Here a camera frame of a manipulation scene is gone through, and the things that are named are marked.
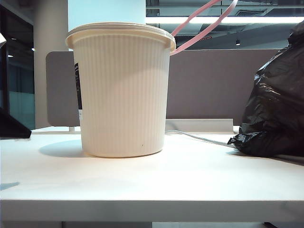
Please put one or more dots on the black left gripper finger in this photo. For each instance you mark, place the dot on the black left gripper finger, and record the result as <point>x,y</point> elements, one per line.
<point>12,128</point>

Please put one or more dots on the black garbage bag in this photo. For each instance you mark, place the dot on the black garbage bag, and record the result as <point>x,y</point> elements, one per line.
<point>278,107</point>

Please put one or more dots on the white ribbed trash can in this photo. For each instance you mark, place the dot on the white ribbed trash can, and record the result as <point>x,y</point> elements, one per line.
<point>123,95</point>

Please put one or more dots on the grey rounded desk divider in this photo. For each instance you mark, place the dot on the grey rounded desk divider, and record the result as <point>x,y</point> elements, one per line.
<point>59,95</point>

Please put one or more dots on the white divider support leg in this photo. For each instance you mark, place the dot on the white divider support leg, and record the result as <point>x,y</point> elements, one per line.
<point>71,129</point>

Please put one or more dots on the dark product label sticker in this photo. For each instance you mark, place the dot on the dark product label sticker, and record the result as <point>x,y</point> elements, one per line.
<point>78,90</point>

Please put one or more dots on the white round column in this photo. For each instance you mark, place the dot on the white round column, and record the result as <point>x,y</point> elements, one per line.
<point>50,28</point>

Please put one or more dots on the brown partition panel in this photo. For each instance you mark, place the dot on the brown partition panel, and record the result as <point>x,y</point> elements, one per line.
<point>213,83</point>

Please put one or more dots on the red ceiling sign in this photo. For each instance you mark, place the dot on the red ceiling sign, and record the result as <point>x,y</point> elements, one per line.
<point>207,38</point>

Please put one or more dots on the black ceiling spot lamp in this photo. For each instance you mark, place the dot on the black ceiling spot lamp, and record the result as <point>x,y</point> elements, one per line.
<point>237,42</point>

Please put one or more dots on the long ceiling light strip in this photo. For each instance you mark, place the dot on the long ceiling light strip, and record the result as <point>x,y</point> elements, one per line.
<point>249,19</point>

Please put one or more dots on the ceiling air vent grille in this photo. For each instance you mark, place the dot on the ceiling air vent grille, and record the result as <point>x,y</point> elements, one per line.
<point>250,12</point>

